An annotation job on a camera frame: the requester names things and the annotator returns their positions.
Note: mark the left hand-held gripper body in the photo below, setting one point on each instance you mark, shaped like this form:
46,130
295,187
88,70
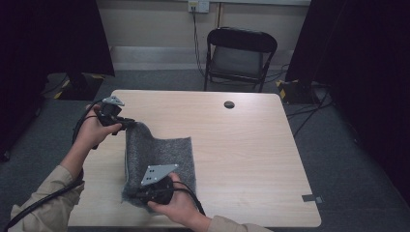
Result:
111,112

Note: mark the grey fluffy towel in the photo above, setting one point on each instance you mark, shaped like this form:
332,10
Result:
154,151

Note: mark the grey tape strip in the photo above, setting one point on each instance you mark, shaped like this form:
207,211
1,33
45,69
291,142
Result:
309,197

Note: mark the black folding chair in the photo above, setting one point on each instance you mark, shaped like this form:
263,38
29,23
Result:
241,40

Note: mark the white wall outlet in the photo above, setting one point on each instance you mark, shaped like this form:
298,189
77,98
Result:
202,6

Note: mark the black stand base striped tape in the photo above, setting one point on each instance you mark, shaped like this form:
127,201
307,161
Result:
295,92
80,87

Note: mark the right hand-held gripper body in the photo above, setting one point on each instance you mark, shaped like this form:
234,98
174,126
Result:
159,188

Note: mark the person's left hand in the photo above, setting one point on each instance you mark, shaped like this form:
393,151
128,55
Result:
92,133

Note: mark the black curtain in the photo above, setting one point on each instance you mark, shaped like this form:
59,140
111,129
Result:
370,64
48,38

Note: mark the person's right hand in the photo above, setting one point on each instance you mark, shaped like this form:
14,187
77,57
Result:
183,206

